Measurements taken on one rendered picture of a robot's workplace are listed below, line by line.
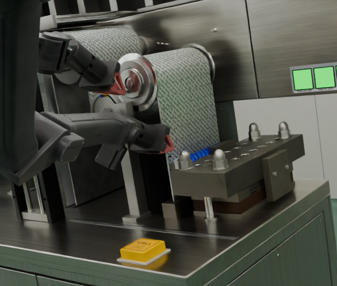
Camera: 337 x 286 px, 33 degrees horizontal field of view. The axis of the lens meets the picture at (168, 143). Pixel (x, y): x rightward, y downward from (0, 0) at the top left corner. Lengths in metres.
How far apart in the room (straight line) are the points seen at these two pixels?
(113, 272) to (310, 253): 0.56
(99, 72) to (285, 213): 0.55
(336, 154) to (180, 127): 2.78
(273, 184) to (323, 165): 2.81
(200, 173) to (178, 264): 0.26
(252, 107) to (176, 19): 2.70
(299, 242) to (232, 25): 0.62
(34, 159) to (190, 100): 0.75
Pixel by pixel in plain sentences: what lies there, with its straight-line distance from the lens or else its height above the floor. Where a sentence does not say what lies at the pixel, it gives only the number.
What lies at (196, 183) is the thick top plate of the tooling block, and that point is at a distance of 1.34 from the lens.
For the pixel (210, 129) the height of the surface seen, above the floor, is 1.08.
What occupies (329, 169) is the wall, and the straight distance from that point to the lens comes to 4.22.
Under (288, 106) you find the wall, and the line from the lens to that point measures 4.24.
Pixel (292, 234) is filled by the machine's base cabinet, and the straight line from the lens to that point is 1.45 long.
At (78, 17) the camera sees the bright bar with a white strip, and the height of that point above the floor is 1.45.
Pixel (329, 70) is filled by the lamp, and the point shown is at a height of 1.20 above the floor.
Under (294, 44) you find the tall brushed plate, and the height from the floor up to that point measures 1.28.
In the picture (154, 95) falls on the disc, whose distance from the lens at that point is 1.41.
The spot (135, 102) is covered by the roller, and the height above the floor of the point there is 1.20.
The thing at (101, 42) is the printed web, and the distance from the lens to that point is 1.63.
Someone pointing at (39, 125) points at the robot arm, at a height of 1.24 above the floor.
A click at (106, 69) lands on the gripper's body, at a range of 1.35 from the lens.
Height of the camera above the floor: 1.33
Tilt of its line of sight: 10 degrees down
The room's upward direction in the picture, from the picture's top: 9 degrees counter-clockwise
